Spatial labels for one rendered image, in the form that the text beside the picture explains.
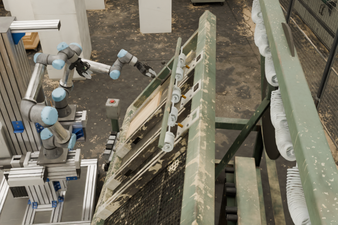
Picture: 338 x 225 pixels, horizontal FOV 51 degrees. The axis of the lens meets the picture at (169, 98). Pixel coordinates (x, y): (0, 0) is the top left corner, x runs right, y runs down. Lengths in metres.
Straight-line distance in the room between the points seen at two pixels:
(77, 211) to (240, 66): 3.52
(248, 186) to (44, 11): 4.02
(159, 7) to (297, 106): 5.27
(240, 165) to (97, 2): 6.45
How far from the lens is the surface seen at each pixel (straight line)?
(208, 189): 1.57
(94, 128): 4.70
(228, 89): 5.34
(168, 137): 1.80
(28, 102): 2.51
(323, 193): 1.23
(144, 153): 2.48
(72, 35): 5.22
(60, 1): 5.04
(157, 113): 2.65
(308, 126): 1.44
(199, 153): 1.65
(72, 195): 3.76
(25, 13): 7.13
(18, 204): 3.85
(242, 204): 1.64
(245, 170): 1.76
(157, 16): 6.66
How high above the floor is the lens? 3.10
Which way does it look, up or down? 37 degrees down
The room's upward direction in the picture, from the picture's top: straight up
